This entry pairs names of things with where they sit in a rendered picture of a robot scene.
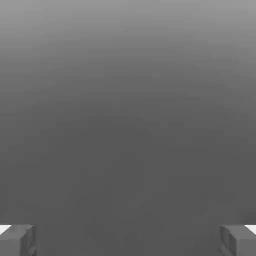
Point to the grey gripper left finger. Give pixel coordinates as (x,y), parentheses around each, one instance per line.
(16,240)

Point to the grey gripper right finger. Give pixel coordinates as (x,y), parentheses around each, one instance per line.
(240,240)

